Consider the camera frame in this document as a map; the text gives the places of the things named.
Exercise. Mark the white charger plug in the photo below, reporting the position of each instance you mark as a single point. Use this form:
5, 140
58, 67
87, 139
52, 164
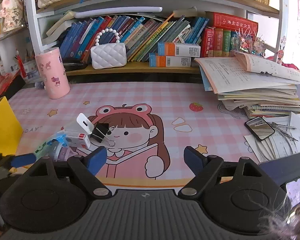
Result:
83, 123

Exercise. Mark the red upright dictionary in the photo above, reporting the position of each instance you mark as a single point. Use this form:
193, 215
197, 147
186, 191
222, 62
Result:
207, 42

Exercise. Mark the white-framed wooden bookshelf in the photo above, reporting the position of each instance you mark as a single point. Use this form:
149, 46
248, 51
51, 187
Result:
31, 17

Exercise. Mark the yellow cardboard box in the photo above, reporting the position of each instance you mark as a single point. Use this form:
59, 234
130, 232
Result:
2, 127

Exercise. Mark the white pen holder with pens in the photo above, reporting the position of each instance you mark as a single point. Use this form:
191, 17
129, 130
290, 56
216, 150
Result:
31, 67

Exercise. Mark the loose white paper sheets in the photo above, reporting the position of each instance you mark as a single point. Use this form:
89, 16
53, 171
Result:
270, 147

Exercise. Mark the smartphone with lit screen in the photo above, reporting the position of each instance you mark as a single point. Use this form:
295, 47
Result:
297, 192

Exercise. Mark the pink cartoon print cylinder cup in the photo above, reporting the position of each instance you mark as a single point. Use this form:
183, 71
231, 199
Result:
52, 75

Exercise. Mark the red thick dictionary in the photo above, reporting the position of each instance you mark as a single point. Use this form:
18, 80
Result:
232, 22

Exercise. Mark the black binder clip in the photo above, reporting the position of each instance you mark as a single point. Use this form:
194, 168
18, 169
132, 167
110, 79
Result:
100, 131

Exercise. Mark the pink checkered printed tablecloth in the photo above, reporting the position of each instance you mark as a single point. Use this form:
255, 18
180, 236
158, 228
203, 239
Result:
152, 97

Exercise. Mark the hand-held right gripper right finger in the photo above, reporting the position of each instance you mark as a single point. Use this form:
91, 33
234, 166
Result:
193, 158

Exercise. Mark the red tassel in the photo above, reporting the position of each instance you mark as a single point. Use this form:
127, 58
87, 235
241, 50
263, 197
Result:
21, 66

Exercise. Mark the orange white carton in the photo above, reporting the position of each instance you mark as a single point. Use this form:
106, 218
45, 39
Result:
172, 61
180, 49

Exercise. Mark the long row of colourful books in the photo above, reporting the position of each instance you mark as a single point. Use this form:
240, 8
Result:
140, 35

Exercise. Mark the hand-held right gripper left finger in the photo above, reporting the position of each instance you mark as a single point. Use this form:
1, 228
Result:
97, 160

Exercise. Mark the green upright dictionary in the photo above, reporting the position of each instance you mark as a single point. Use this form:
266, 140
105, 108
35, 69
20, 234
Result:
226, 42

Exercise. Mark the stack of papers and notebooks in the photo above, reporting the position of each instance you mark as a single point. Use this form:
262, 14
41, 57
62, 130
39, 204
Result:
252, 85

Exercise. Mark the white cubby shelf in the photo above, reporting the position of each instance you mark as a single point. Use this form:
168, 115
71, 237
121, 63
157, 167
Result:
5, 47

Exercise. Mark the black pouch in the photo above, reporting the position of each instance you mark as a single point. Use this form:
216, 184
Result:
73, 65

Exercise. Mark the red paper pile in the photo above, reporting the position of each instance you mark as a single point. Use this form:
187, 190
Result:
0, 85

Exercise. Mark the white small box red label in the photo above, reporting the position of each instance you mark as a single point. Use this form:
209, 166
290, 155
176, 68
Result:
75, 140

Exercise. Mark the colourful glitter ornament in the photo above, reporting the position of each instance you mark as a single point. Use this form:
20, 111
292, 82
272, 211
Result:
245, 42

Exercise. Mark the red cartoon figure ornament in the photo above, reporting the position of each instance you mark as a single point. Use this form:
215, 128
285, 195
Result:
280, 53

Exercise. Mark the black smartphone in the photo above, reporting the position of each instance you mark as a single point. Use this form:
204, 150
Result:
259, 128

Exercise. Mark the orange upright dictionary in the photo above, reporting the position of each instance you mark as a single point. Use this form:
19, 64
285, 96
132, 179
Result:
218, 42

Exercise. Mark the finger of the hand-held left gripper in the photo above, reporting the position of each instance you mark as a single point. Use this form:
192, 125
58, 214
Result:
23, 160

